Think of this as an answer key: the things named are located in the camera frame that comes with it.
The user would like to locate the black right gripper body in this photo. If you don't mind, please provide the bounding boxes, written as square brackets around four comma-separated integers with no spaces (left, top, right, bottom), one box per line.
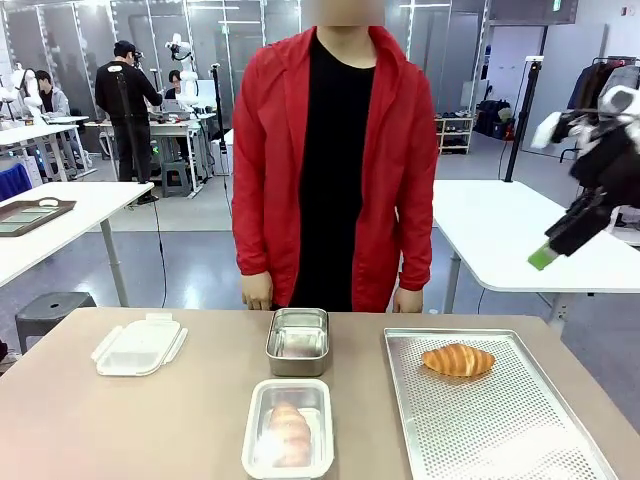
[555,110,640,202]

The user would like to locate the golden croissant bread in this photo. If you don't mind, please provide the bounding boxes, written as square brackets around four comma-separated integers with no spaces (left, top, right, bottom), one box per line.
[266,400,313,469]
[421,343,497,378]

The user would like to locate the small deep steel container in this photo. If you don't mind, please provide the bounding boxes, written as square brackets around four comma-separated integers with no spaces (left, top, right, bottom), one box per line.
[265,307,331,378]

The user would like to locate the large steel container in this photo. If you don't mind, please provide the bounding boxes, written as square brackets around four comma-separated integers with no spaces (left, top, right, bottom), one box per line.
[241,378,335,480]

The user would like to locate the person's left hand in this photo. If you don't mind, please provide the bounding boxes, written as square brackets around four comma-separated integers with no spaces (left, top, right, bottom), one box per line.
[393,286,426,315]

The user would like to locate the person's right hand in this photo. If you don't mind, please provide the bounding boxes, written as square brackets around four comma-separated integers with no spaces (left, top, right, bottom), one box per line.
[241,271,275,312]

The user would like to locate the clothes rack with coats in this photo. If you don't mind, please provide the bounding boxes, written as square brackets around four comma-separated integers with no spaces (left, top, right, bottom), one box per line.
[559,56,640,162]

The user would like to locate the black pole with white top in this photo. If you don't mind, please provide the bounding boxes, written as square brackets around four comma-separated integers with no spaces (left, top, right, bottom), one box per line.
[503,55,546,183]

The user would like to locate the black bag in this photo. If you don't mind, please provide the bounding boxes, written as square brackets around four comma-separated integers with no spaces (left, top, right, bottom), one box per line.
[473,99,515,141]

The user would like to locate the white shoe rack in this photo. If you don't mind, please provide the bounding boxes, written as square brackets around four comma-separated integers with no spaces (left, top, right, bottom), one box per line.
[433,115,476,157]

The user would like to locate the perforated aluminium baking tray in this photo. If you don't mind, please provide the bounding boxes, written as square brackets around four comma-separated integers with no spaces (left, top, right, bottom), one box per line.
[383,327,620,480]

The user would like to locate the person in red jacket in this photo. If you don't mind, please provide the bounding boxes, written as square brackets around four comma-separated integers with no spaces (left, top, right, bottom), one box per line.
[231,24,439,314]

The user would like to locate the black plastic step stool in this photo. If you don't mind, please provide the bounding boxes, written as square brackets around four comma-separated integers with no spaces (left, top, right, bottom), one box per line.
[160,161,195,199]

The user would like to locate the tall white background robot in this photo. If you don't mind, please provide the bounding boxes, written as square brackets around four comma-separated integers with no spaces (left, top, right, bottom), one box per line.
[165,32,200,110]

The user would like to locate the seated person at desk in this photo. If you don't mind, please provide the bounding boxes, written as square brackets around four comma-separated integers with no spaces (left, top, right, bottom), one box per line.
[163,69,185,102]

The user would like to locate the standing person in black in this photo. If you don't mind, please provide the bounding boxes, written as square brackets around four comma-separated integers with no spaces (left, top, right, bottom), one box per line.
[94,39,164,184]

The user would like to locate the white table with grey leg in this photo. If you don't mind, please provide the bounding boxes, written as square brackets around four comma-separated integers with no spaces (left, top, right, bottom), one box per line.
[0,180,156,307]

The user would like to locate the grey metal stool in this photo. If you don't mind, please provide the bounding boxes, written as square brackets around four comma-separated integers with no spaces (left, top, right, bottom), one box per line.
[14,291,99,355]

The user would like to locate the seated person in grey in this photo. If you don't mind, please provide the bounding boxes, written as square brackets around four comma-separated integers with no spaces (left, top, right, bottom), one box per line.
[35,69,72,117]

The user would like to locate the dark brown serving tray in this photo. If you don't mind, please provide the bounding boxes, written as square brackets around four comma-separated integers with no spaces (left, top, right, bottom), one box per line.
[0,198,78,238]

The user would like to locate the white background work desk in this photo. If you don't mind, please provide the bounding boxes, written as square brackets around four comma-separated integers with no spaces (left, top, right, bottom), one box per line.
[0,115,91,182]

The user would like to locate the small white background robot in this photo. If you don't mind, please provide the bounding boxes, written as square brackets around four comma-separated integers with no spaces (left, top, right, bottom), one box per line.
[10,61,45,127]

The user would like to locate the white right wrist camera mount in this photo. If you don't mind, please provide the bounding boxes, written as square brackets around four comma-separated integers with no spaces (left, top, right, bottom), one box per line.
[530,111,567,150]

